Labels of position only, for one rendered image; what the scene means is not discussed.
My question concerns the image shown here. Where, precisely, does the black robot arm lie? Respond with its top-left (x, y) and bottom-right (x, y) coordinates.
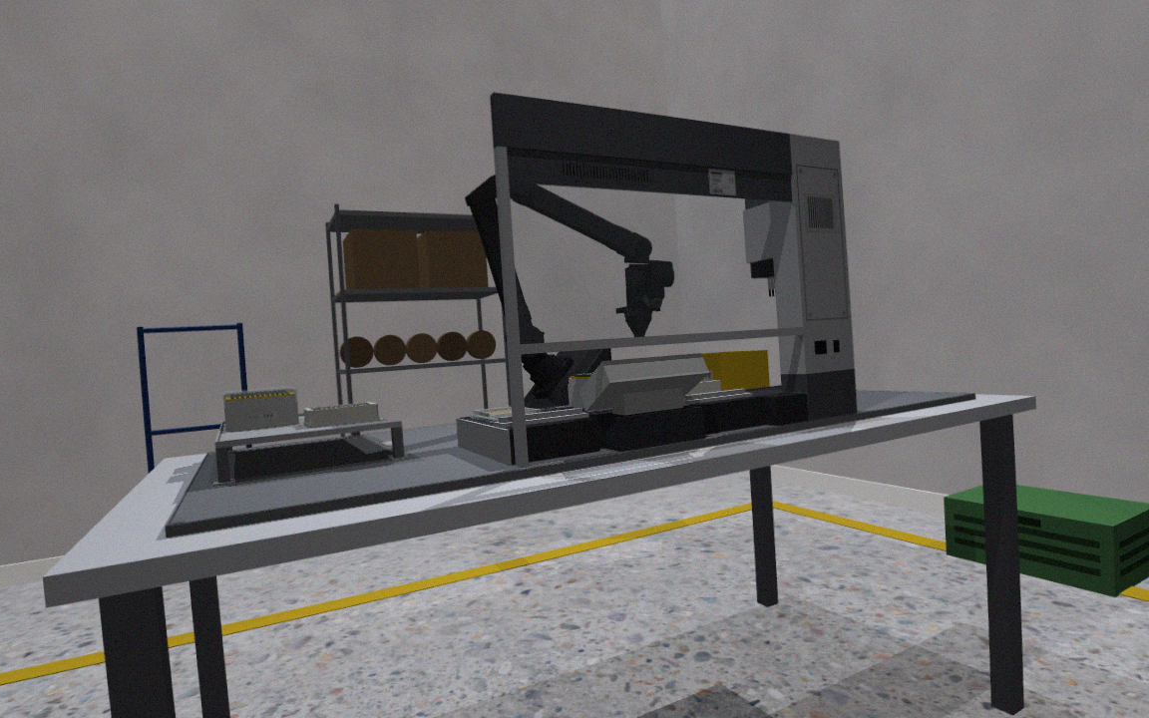
top-left (465, 175), bottom-right (575, 397)

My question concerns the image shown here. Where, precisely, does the grey multi-trough reservoir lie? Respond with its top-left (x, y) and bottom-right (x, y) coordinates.
top-left (687, 380), bottom-right (722, 395)

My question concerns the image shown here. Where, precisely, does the yellow waste bin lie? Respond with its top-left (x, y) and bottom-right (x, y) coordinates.
top-left (702, 350), bottom-right (770, 391)

